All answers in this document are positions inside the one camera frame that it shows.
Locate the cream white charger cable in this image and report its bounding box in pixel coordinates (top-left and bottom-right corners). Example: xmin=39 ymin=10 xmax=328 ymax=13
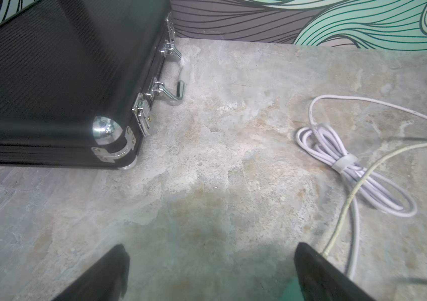
xmin=321 ymin=140 xmax=427 ymax=258

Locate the lilac coiled charging cable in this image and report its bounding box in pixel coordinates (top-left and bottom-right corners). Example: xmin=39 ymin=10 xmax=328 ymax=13
xmin=295 ymin=95 xmax=427 ymax=280

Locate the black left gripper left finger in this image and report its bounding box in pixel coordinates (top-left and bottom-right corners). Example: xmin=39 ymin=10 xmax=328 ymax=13
xmin=53 ymin=244 xmax=130 ymax=301

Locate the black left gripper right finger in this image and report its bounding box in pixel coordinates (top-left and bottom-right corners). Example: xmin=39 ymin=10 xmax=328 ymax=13
xmin=294 ymin=242 xmax=374 ymax=301

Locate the black carbon-pattern briefcase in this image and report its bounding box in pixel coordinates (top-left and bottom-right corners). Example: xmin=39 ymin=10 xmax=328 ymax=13
xmin=0 ymin=1 xmax=178 ymax=169

